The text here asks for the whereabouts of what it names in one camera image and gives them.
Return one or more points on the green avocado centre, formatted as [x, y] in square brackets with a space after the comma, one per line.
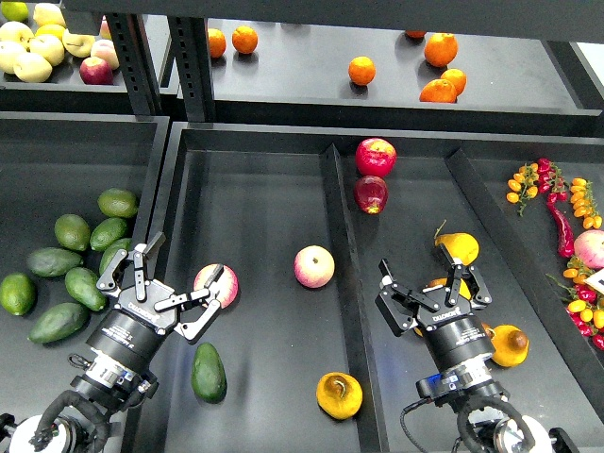
[80, 283]

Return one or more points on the pink apple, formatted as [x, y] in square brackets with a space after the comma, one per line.
[227, 284]
[314, 266]

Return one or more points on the dark green avocado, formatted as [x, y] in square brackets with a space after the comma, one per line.
[208, 377]

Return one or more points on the dark red apple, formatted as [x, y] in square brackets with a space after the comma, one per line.
[371, 194]

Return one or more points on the green avocado middle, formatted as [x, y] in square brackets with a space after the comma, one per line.
[107, 232]

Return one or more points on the orange cherry tomato vine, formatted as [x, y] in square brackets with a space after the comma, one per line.
[523, 187]

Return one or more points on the dark avocado left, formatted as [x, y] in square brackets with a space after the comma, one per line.
[52, 261]

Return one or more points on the green avocado upper left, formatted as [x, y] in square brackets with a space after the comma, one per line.
[72, 232]

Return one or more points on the yellow pear top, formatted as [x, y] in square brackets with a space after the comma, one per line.
[459, 245]

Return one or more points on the large orange on shelf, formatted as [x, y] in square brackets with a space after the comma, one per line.
[441, 49]

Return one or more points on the orange on shelf centre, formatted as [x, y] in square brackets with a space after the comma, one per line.
[361, 70]

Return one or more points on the red chili pepper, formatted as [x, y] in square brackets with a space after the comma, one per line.
[566, 237]

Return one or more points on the orange on shelf left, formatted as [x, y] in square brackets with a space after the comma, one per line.
[217, 43]

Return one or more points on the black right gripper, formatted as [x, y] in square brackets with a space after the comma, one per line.
[453, 334]

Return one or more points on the dark avocado bottom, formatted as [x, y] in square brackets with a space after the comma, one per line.
[58, 323]

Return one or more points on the green avocado by wall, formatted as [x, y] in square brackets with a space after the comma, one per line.
[110, 252]

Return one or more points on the pink apple right edge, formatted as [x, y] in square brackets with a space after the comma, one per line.
[589, 248]

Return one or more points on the orange on shelf right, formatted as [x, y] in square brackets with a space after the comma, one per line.
[457, 78]

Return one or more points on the light green avocado far left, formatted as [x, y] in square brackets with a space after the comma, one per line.
[18, 294]

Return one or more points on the orange on shelf front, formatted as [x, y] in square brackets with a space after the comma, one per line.
[439, 91]

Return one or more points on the bright red apple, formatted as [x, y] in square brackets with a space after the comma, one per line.
[375, 157]

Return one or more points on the red apple on shelf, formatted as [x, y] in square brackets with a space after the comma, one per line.
[96, 71]

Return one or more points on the green avocado top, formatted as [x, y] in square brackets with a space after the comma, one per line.
[115, 202]

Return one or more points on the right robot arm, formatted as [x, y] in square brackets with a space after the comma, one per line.
[486, 419]

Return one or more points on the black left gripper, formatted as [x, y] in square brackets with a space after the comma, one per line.
[132, 334]

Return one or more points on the yellow cherry tomato vine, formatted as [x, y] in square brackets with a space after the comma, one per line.
[584, 204]

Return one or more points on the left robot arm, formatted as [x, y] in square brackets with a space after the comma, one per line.
[78, 420]

